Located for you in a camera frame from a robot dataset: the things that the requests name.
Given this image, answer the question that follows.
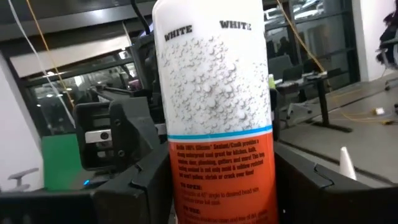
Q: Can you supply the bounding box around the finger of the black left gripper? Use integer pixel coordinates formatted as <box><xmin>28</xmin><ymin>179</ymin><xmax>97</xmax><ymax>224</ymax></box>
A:
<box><xmin>109</xmin><ymin>96</ymin><xmax>161</xmax><ymax>170</ymax></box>

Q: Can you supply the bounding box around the person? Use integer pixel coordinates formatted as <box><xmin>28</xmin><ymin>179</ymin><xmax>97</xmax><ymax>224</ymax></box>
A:
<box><xmin>375</xmin><ymin>9</ymin><xmax>398</xmax><ymax>71</ymax></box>

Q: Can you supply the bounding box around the grey office chair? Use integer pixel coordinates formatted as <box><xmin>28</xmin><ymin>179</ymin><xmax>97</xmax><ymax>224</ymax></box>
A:
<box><xmin>7</xmin><ymin>167</ymin><xmax>40</xmax><ymax>192</ymax></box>

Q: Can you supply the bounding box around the black-legged office desk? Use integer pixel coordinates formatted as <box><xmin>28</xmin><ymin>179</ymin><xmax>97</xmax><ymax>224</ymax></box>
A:
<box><xmin>275</xmin><ymin>70</ymin><xmax>354</xmax><ymax>134</ymax></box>

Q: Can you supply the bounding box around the green panel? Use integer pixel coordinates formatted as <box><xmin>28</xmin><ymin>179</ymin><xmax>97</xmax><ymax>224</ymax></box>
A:
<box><xmin>42</xmin><ymin>133</ymin><xmax>83</xmax><ymax>191</ymax></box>

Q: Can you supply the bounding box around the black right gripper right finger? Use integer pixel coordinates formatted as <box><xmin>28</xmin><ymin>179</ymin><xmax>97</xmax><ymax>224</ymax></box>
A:
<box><xmin>274</xmin><ymin>142</ymin><xmax>398</xmax><ymax>224</ymax></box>

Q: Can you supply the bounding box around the orange white sealant tube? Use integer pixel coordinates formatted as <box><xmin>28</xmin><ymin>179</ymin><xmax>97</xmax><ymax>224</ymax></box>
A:
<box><xmin>339</xmin><ymin>146</ymin><xmax>358</xmax><ymax>181</ymax></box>
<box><xmin>151</xmin><ymin>0</ymin><xmax>279</xmax><ymax>224</ymax></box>

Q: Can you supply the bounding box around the white hanging cable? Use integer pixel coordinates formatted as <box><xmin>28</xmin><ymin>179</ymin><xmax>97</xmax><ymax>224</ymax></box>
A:
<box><xmin>7</xmin><ymin>0</ymin><xmax>76</xmax><ymax>128</ymax></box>

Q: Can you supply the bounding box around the yellow hanging cable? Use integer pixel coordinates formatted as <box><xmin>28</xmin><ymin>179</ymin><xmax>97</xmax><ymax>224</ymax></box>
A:
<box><xmin>275</xmin><ymin>0</ymin><xmax>398</xmax><ymax>125</ymax></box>
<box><xmin>25</xmin><ymin>0</ymin><xmax>75</xmax><ymax>107</ymax></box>

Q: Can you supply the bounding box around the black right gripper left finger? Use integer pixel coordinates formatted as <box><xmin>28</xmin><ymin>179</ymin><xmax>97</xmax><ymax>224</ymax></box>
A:
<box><xmin>0</xmin><ymin>140</ymin><xmax>175</xmax><ymax>224</ymax></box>

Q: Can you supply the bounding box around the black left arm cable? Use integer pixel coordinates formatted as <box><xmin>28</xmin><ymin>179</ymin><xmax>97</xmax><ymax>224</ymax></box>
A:
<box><xmin>129</xmin><ymin>0</ymin><xmax>152</xmax><ymax>35</ymax></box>

